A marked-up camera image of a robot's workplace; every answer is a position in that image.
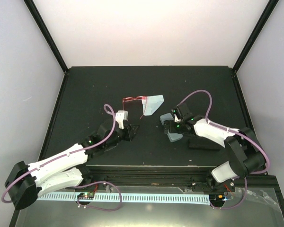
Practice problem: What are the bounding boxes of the black frame post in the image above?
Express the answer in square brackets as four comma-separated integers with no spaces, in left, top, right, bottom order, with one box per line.
[232,0,279,73]
[24,0,69,73]

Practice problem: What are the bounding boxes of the left black frame post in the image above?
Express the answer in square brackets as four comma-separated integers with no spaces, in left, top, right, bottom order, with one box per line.
[24,0,69,73]

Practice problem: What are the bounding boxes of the right circuit board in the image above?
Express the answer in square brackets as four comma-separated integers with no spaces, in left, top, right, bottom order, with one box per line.
[209,194,228,202]

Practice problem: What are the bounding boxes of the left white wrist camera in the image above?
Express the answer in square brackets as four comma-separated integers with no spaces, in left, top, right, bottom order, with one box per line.
[115,110,128,130]

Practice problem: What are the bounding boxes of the light blue cloth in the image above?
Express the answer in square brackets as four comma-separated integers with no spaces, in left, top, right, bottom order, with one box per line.
[142,95,164,116]

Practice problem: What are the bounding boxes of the circuit board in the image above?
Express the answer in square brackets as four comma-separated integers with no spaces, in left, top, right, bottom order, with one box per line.
[209,194,228,202]
[77,192,94,200]

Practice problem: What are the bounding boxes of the white slotted cable duct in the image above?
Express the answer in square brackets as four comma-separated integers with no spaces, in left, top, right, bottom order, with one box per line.
[38,192,210,205]

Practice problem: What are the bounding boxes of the right black frame post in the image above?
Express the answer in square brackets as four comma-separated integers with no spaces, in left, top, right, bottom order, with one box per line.
[232,0,279,73]

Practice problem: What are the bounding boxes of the left circuit board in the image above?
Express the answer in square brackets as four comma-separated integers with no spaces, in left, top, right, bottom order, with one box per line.
[77,192,94,200]

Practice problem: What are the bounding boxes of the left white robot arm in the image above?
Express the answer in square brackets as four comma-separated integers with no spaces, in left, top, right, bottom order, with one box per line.
[1,119,140,210]

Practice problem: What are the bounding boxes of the green lined glasses case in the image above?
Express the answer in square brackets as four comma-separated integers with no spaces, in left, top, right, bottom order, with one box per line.
[159,113,183,143]

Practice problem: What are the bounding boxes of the black glasses case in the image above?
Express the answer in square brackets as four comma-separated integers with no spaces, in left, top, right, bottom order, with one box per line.
[188,138,221,151]

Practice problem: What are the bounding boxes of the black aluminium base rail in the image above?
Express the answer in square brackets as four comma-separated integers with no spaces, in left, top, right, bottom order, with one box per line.
[65,165,237,191]

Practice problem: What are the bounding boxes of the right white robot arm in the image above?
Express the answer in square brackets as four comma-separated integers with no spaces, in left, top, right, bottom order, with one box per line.
[160,103,268,191]

